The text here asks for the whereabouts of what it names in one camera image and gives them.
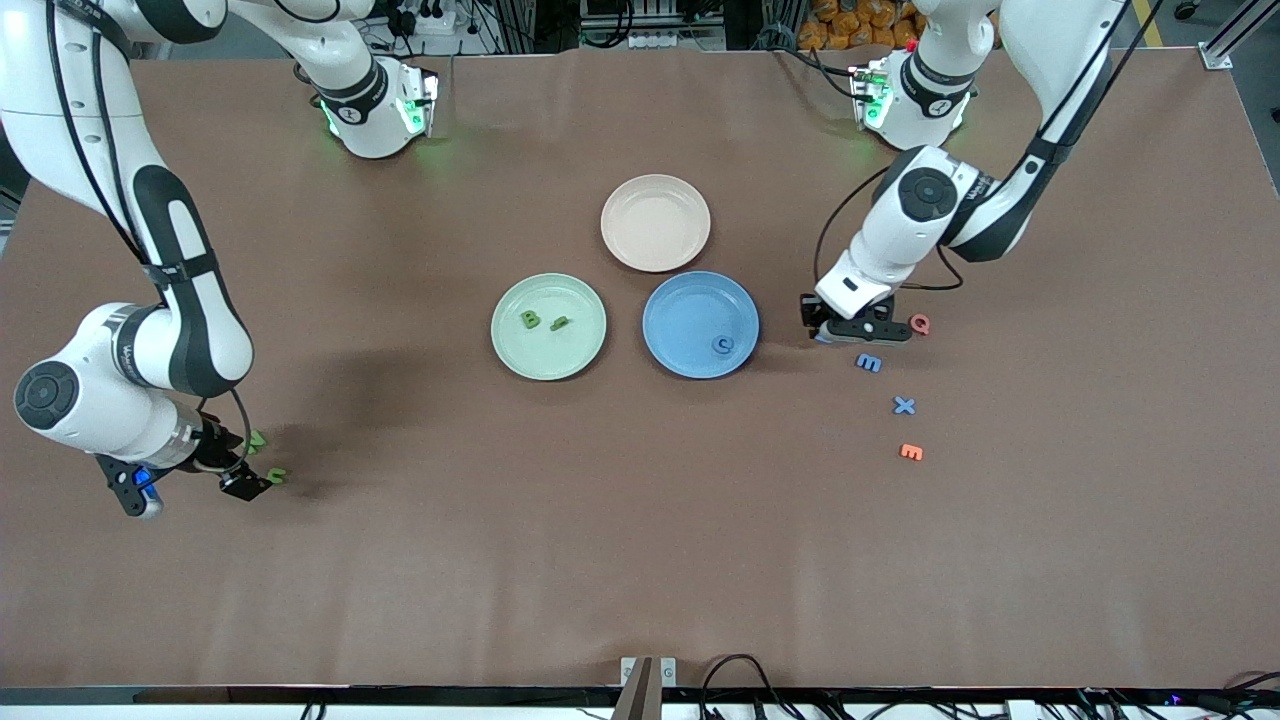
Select blue plate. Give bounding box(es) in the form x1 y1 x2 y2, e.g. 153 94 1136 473
642 270 761 381

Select beige plate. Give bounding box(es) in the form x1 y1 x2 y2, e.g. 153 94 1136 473
600 174 713 273

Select green plate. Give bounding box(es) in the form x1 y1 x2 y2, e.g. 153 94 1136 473
490 272 609 382

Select brown table cover sheet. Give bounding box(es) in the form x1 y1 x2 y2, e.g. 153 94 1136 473
0 50 1280 691

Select orange packed goods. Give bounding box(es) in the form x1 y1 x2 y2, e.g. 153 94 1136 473
800 0 926 51

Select white power strip with plugs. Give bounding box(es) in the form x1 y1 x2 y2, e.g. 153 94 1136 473
405 0 459 36

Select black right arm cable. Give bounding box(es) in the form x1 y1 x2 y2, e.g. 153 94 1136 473
45 0 254 471

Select black left base cable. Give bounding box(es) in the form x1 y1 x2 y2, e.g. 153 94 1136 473
760 25 863 101

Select black looped cable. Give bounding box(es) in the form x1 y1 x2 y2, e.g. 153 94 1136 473
700 654 791 720

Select grey metal bracket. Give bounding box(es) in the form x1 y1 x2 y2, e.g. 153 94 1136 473
620 657 678 689

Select brown camera pole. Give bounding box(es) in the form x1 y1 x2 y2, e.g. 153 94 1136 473
610 657 656 720

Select aluminium frame profile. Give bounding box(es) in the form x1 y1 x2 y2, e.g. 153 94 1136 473
1200 0 1280 71

